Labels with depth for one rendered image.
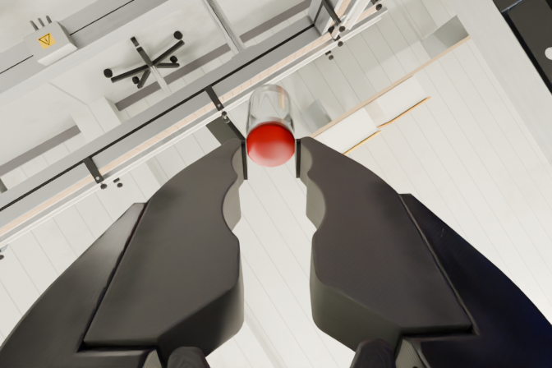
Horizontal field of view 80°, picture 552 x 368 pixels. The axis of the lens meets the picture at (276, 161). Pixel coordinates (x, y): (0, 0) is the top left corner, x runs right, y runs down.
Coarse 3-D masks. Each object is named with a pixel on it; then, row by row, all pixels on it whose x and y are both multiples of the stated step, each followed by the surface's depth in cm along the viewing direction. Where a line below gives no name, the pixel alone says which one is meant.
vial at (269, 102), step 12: (252, 96) 16; (264, 96) 15; (276, 96) 15; (288, 96) 16; (252, 108) 15; (264, 108) 14; (276, 108) 14; (288, 108) 15; (252, 120) 14; (264, 120) 13; (276, 120) 13; (288, 120) 14
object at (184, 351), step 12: (180, 348) 6; (192, 348) 6; (360, 348) 5; (372, 348) 5; (384, 348) 5; (168, 360) 5; (180, 360) 5; (192, 360) 5; (204, 360) 5; (360, 360) 5; (372, 360) 5; (384, 360) 5
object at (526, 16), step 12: (528, 0) 37; (540, 0) 36; (516, 12) 39; (528, 12) 37; (540, 12) 36; (516, 24) 39; (528, 24) 38; (540, 24) 37; (528, 36) 39; (540, 36) 38; (540, 48) 38; (540, 60) 39
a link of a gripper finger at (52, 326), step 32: (128, 224) 8; (96, 256) 7; (64, 288) 7; (96, 288) 7; (32, 320) 6; (64, 320) 6; (0, 352) 6; (32, 352) 6; (64, 352) 6; (96, 352) 6; (128, 352) 6
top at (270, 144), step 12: (252, 132) 13; (264, 132) 13; (276, 132) 13; (288, 132) 13; (252, 144) 13; (264, 144) 13; (276, 144) 13; (288, 144) 13; (252, 156) 14; (264, 156) 14; (276, 156) 14; (288, 156) 14
